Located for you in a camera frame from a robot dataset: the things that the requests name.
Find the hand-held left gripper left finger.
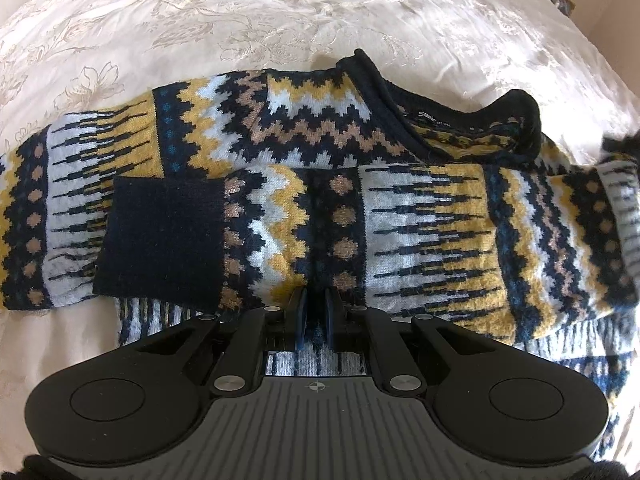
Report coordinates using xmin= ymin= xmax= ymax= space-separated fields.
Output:
xmin=120 ymin=287 xmax=308 ymax=395

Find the patterned knit sweater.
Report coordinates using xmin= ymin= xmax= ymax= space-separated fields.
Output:
xmin=0 ymin=49 xmax=640 ymax=466

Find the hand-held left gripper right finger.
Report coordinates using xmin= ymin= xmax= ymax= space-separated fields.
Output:
xmin=325 ymin=287 xmax=506 ymax=395

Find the cream embroidered bedspread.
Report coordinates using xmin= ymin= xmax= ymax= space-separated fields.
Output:
xmin=0 ymin=0 xmax=640 ymax=441

